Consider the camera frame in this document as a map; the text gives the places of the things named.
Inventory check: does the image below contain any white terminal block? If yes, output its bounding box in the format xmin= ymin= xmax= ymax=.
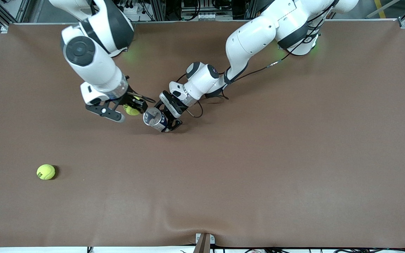
xmin=195 ymin=12 xmax=221 ymax=20

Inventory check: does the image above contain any yellow tennis ball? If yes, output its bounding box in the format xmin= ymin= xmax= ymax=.
xmin=124 ymin=96 xmax=141 ymax=116
xmin=36 ymin=164 xmax=56 ymax=180

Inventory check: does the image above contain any blue white tennis ball can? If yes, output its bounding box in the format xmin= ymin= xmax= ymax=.
xmin=143 ymin=107 xmax=170 ymax=133

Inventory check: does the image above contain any white power strip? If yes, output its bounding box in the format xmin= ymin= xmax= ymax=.
xmin=120 ymin=2 xmax=140 ymax=15

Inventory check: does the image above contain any metal table clamp bracket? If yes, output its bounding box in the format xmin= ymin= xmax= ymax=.
xmin=195 ymin=233 xmax=216 ymax=253

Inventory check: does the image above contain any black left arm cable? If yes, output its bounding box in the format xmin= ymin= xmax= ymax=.
xmin=176 ymin=21 xmax=329 ymax=118

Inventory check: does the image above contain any brown table mat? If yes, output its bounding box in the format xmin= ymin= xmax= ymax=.
xmin=0 ymin=19 xmax=405 ymax=248

